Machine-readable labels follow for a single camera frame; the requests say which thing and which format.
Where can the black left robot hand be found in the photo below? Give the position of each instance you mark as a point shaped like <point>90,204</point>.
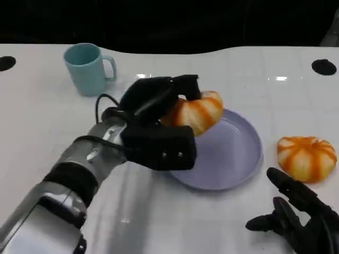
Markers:
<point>148,98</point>

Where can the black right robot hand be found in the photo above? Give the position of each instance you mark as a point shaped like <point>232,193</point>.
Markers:
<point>310,211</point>

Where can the orange and white bread roll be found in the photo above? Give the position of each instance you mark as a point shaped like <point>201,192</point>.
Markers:
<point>307,158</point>
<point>196,113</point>

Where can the pale green mug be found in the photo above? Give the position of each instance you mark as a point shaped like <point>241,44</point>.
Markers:
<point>86,71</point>

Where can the lilac plate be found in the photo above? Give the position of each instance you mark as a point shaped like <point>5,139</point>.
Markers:
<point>225,158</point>

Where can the black table grommet hole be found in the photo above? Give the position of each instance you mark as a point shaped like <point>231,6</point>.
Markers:
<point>6,63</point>
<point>323,67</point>

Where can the grey background object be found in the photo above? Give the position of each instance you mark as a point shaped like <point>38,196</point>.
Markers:
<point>331,34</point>

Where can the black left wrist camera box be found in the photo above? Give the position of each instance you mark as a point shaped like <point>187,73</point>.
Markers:
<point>161,148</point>

